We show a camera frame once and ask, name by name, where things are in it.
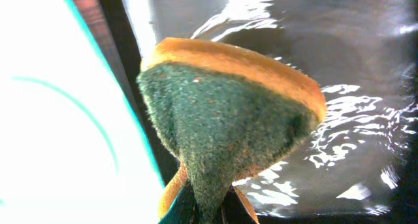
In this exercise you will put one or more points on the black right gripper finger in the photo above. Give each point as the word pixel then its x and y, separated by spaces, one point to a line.
pixel 184 210

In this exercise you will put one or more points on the yellow green sponge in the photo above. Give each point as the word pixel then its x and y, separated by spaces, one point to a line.
pixel 226 113

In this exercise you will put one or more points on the light green plate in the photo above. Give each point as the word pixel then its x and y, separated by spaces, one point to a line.
pixel 57 161

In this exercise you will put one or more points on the blue plastic tray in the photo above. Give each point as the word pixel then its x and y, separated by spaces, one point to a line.
pixel 143 139

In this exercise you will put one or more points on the black water tray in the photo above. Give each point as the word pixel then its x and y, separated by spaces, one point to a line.
pixel 361 165

